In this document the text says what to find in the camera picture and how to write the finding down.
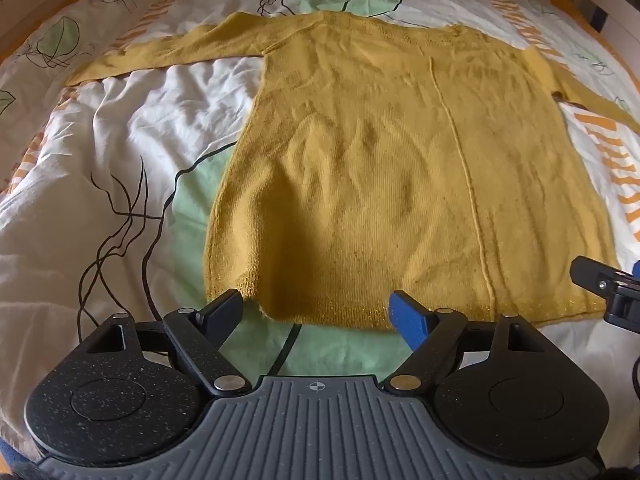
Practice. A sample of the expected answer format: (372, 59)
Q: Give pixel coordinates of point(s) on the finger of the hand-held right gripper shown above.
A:
(622, 295)

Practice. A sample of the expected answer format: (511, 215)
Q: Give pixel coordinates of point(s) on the wooden bed board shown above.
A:
(22, 5)

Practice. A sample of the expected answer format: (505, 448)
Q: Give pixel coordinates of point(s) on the white bed frame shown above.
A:
(617, 15)

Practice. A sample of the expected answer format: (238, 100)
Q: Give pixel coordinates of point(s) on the white leaf-print duvet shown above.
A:
(125, 135)

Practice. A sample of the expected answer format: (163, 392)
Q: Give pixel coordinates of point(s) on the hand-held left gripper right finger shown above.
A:
(407, 322)

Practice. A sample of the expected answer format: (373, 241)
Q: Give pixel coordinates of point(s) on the yellow knit sweater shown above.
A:
(370, 160)

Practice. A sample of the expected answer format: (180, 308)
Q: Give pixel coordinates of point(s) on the orange bed sheet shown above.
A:
(570, 5)

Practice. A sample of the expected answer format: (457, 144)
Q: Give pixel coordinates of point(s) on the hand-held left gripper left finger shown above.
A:
(222, 312)

